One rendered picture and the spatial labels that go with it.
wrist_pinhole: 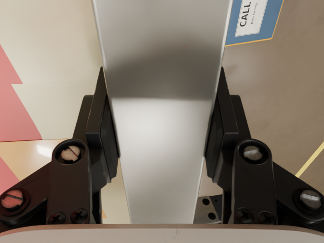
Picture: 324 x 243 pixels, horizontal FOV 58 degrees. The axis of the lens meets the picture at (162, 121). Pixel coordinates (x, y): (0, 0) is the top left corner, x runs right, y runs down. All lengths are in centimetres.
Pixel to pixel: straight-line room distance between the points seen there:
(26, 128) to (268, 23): 42
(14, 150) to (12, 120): 3
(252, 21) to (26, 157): 39
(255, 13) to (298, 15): 148
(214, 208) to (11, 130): 51
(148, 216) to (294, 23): 186
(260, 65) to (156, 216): 189
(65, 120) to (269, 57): 191
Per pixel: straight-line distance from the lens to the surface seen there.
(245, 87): 210
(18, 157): 21
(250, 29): 50
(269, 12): 51
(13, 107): 17
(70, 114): 16
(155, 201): 16
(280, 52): 206
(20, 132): 19
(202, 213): 63
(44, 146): 19
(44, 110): 17
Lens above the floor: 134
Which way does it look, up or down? 41 degrees down
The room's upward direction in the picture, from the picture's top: 159 degrees clockwise
